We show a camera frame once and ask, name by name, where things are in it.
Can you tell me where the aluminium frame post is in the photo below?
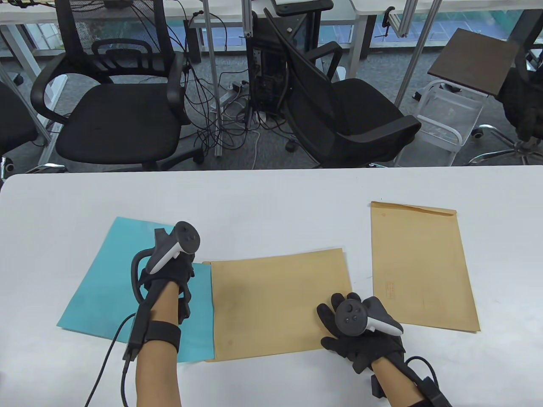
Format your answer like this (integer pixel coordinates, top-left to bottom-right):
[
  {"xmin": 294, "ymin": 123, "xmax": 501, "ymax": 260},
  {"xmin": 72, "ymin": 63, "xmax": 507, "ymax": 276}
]
[
  {"xmin": 241, "ymin": 0, "xmax": 255, "ymax": 39},
  {"xmin": 389, "ymin": 0, "xmax": 420, "ymax": 39},
  {"xmin": 395, "ymin": 0, "xmax": 442, "ymax": 106},
  {"xmin": 203, "ymin": 0, "xmax": 224, "ymax": 157}
]

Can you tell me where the dark wooden board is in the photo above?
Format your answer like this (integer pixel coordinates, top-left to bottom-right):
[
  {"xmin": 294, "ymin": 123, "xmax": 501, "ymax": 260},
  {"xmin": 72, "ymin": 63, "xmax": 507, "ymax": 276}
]
[{"xmin": 427, "ymin": 28, "xmax": 521, "ymax": 96}]

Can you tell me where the person's right forearm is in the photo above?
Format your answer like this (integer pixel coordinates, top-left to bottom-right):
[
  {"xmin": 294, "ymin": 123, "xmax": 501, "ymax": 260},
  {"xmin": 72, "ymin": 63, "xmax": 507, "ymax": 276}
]
[{"xmin": 370, "ymin": 355, "xmax": 425, "ymax": 407}]

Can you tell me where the blue paper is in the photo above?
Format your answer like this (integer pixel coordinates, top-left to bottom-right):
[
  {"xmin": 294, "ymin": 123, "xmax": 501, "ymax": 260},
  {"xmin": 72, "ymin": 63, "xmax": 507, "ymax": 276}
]
[
  {"xmin": 175, "ymin": 262, "xmax": 216, "ymax": 364},
  {"xmin": 57, "ymin": 217, "xmax": 187, "ymax": 344}
]

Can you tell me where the black office chair chrome base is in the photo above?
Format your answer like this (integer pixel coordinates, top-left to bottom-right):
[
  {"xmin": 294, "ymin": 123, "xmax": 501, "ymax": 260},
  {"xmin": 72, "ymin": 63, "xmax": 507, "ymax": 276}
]
[{"xmin": 469, "ymin": 8, "xmax": 543, "ymax": 166}]

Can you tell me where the black computer tower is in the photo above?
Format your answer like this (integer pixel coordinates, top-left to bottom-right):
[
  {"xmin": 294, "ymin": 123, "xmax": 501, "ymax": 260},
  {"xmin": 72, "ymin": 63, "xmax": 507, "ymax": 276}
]
[{"xmin": 247, "ymin": 17, "xmax": 293, "ymax": 117}]

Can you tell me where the person's left hand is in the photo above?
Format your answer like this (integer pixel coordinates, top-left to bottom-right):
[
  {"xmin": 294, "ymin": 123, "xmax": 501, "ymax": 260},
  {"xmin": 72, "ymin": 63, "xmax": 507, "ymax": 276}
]
[{"xmin": 138, "ymin": 250, "xmax": 196, "ymax": 325}]

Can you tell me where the person's right hand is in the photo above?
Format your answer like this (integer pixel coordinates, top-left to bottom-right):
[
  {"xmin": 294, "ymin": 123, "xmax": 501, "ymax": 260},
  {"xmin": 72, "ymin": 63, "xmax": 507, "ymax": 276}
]
[{"xmin": 317, "ymin": 293, "xmax": 406, "ymax": 374}]

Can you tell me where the white utility cart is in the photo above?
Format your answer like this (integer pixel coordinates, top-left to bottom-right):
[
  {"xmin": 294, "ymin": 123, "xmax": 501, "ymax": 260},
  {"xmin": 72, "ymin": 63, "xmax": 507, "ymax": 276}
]
[{"xmin": 395, "ymin": 80, "xmax": 485, "ymax": 167}]

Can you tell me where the black mesh office chair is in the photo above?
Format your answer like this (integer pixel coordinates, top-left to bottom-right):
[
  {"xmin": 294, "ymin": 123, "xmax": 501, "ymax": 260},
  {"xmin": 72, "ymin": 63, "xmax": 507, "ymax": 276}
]
[{"xmin": 263, "ymin": 8, "xmax": 422, "ymax": 169}]

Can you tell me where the tangle of black cables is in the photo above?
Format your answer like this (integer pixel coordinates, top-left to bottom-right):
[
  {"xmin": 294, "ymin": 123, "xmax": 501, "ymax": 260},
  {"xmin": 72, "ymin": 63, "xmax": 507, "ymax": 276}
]
[{"xmin": 170, "ymin": 0, "xmax": 297, "ymax": 168}]

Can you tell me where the black chair with loop handle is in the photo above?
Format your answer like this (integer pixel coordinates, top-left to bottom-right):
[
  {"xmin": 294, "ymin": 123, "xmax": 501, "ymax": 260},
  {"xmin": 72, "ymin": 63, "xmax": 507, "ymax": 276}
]
[{"xmin": 31, "ymin": 0, "xmax": 203, "ymax": 171}]

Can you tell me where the black clamp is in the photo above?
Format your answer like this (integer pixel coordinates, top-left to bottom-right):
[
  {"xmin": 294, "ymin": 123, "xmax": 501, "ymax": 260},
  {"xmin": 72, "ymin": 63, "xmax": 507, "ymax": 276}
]
[{"xmin": 373, "ymin": 6, "xmax": 397, "ymax": 39}]

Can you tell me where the white power strip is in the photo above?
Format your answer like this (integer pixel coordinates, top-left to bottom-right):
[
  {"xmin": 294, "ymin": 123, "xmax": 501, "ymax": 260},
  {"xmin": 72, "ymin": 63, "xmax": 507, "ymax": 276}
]
[{"xmin": 212, "ymin": 81, "xmax": 249, "ymax": 113}]

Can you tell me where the person's left forearm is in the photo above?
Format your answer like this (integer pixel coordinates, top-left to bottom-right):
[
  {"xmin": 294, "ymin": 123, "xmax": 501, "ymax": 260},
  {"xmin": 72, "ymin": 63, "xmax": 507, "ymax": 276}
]
[{"xmin": 135, "ymin": 280, "xmax": 183, "ymax": 407}]

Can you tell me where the black desk stand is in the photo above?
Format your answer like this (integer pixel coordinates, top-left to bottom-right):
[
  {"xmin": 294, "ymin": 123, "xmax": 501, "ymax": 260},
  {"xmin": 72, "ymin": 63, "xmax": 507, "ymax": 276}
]
[{"xmin": 271, "ymin": 0, "xmax": 334, "ymax": 17}]

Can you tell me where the brown A4 envelope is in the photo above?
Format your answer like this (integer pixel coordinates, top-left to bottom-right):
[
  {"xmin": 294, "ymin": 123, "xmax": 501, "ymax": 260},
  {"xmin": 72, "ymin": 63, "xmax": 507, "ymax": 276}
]
[
  {"xmin": 371, "ymin": 201, "xmax": 481, "ymax": 332},
  {"xmin": 203, "ymin": 248, "xmax": 353, "ymax": 363}
]

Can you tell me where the black glove cable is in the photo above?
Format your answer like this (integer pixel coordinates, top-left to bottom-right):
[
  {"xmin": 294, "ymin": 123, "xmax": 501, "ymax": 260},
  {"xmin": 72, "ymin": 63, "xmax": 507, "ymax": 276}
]
[
  {"xmin": 84, "ymin": 313, "xmax": 138, "ymax": 407},
  {"xmin": 405, "ymin": 357, "xmax": 437, "ymax": 382}
]

